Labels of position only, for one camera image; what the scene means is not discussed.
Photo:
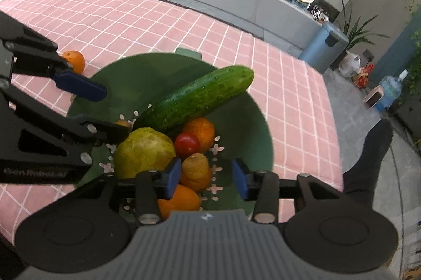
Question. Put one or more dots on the small brown kiwi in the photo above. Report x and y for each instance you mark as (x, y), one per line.
(195, 171)

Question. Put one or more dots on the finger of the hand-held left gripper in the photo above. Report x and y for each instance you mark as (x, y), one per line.
(82, 86)
(95, 132)

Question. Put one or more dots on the pink checkered tablecloth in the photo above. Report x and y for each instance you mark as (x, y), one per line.
(197, 36)

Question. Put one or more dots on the orange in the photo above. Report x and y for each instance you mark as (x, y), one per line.
(74, 62)
(122, 124)
(200, 132)
(181, 202)

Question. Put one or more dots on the small red tomato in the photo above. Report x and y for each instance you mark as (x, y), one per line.
(186, 145)

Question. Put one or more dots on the red gift bag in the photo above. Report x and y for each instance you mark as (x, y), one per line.
(361, 76)

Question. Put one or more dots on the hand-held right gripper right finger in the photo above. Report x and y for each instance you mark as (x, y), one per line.
(241, 183)

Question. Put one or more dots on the green cucumber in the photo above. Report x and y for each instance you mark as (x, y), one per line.
(197, 95)

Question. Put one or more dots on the small pink heater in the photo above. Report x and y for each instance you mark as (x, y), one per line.
(373, 97)

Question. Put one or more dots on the blue-grey pedal trash can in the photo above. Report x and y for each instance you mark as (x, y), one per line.
(322, 48)

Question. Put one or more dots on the long-leaf potted plant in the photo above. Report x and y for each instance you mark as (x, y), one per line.
(357, 30)

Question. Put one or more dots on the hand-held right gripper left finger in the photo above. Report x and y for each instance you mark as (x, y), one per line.
(172, 181)

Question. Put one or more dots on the blue water jug with pump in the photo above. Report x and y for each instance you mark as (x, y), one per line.
(391, 92)

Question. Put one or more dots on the white plastic bag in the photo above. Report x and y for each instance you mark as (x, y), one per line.
(349, 64)

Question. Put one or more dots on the green plastic colander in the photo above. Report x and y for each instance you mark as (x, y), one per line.
(138, 86)

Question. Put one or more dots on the person's leg with black sock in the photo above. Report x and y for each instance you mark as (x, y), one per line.
(365, 161)

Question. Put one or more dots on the large yellow-green mango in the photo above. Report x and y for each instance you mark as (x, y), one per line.
(144, 151)

